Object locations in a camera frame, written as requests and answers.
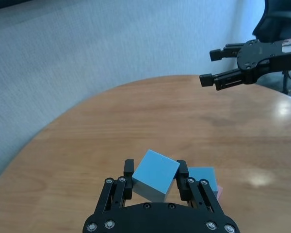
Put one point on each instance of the black wall trim strip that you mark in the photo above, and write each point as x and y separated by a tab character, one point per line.
7	3

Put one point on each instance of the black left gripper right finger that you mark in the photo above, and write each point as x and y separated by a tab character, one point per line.
183	174

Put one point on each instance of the blue cube block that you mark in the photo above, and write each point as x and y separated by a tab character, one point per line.
155	173
205	174

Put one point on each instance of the pink cube block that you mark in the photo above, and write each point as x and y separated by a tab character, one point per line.
220	191

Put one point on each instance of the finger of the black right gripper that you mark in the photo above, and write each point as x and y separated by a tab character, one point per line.
223	81
223	53

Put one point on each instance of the black office chair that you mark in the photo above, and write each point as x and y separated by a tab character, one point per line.
271	24

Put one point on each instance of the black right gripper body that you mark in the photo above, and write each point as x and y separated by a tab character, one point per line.
262	55

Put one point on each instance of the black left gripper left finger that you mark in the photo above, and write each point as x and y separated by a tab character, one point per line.
128	170

